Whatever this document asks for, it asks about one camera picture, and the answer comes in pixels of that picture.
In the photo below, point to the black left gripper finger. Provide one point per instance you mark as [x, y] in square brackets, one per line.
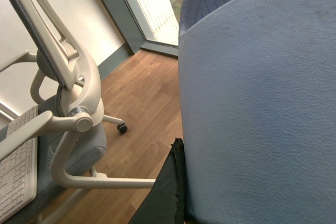
[166, 200]

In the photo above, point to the light blue slipper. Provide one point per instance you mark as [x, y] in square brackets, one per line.
[257, 89]

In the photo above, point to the beige grey office chair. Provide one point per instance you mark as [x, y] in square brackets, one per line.
[66, 120]

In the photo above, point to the white computer keyboard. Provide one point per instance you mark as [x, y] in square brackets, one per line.
[18, 179]

